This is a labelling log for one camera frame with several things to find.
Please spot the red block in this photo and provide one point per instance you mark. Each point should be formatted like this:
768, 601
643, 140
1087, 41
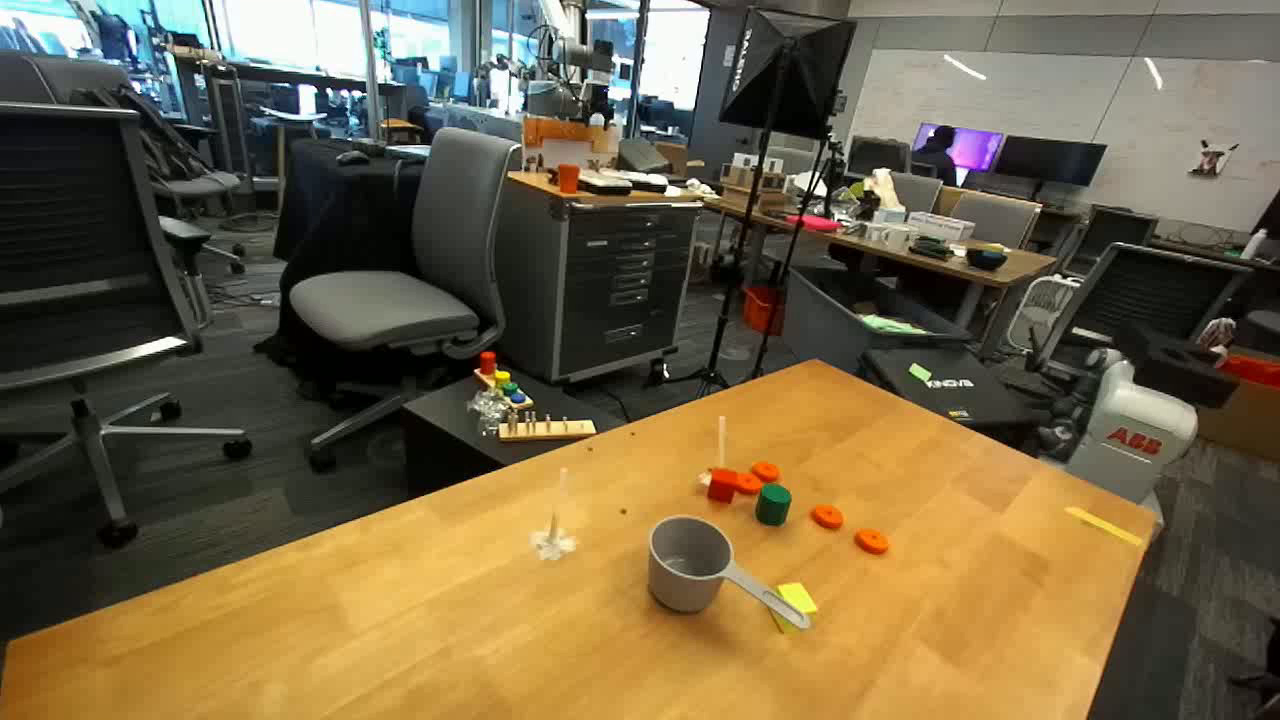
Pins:
723, 491

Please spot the green block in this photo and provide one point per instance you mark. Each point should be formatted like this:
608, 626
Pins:
772, 505

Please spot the yellow block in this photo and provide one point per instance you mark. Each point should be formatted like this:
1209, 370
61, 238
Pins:
800, 593

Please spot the white ABB robot base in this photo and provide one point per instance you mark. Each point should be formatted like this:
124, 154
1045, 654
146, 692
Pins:
1124, 432

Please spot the grey drawer cabinet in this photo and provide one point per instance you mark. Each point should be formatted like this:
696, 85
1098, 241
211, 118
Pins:
601, 287

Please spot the white peg stand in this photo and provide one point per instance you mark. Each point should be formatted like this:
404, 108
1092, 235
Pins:
723, 440

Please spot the wooden block board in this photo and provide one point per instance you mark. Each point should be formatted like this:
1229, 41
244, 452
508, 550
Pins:
544, 430

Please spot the red bucket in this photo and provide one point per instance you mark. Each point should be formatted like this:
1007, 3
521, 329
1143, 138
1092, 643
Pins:
763, 308

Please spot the colourful stacking toy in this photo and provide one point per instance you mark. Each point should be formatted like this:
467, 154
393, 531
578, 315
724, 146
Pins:
506, 390

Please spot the orange disc with hole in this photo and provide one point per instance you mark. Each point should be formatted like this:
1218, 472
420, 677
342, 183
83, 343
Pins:
766, 471
831, 517
748, 482
873, 541

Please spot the clear plastic pieces pile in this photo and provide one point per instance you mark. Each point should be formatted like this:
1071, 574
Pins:
484, 415

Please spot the orange cup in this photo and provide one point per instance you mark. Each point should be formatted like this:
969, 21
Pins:
568, 178

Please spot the translucent peg stand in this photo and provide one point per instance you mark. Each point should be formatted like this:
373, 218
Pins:
554, 544

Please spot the black low table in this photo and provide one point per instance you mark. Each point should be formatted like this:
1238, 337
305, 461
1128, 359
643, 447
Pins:
441, 432

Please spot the wooden crate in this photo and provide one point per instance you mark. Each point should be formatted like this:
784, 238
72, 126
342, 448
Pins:
757, 178

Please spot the orange box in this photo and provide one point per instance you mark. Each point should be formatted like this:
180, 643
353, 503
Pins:
564, 138

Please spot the grey padded office chair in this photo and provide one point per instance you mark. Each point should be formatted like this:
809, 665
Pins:
385, 304

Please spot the wooden desk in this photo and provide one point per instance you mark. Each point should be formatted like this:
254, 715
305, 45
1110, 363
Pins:
934, 263

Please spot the black softbox on stand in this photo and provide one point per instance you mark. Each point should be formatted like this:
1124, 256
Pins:
784, 82

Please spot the white box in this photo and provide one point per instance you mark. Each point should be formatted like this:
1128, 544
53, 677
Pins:
943, 224

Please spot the black bowl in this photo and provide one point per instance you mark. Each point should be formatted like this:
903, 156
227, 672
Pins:
991, 256

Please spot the monitor with purple screen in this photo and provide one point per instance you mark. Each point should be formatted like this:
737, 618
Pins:
962, 148

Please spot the black monitor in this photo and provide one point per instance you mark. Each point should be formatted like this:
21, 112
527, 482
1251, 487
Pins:
1053, 160

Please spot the yellow tape strip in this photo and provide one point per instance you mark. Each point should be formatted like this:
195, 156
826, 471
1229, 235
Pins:
1105, 526

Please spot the black mesh office chair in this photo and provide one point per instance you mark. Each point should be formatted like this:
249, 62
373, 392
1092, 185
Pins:
1147, 294
83, 224

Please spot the cardboard box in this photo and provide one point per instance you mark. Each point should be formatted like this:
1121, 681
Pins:
1247, 421

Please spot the wall whiteboard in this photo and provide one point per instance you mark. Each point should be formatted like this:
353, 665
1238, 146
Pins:
1067, 94

